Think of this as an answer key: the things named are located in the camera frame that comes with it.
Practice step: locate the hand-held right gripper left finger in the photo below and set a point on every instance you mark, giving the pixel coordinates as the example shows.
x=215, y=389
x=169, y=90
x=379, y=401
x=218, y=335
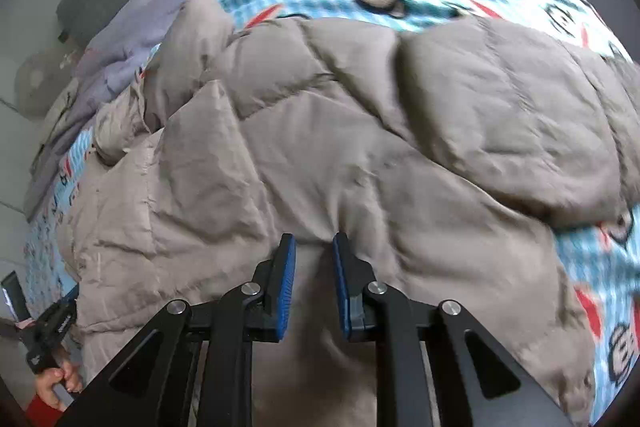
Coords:
x=285, y=287

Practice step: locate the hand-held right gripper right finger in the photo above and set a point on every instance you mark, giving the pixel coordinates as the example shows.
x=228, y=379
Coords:
x=342, y=287

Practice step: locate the beige puffer jacket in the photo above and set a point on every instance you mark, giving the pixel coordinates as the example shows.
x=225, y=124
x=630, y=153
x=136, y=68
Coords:
x=350, y=132

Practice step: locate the person's left hand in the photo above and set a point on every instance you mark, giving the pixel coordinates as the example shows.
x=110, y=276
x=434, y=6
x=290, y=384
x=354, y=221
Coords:
x=50, y=387

